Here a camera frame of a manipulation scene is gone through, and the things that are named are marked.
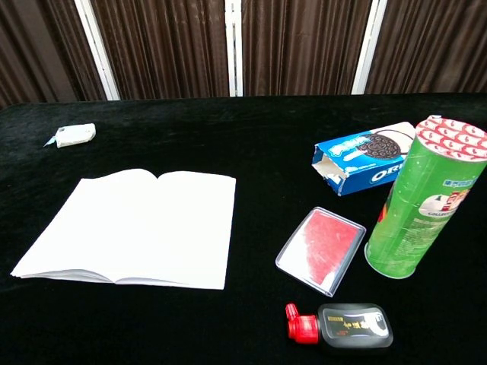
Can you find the black ink bottle red cap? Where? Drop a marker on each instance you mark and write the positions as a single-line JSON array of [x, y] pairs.
[[350, 325]]

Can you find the white book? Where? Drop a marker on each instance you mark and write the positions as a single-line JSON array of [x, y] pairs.
[[144, 228]]

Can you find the white frame post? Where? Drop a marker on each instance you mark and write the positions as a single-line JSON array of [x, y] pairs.
[[233, 47], [99, 49], [367, 47]]

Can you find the black velvet tablecloth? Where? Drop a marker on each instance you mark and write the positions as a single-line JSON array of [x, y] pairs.
[[243, 152]]

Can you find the white correction tape dispenser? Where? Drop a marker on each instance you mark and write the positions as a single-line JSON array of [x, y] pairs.
[[74, 135]]

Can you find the red ink pad case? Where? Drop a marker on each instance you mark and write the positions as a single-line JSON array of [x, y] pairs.
[[323, 247]]

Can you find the brown curtain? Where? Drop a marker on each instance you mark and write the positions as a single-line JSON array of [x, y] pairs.
[[171, 45]]

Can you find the green chips can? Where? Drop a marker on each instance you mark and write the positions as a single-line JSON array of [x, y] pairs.
[[418, 205]]

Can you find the blue Oreo cookie box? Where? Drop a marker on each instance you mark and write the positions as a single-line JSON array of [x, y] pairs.
[[365, 163]]

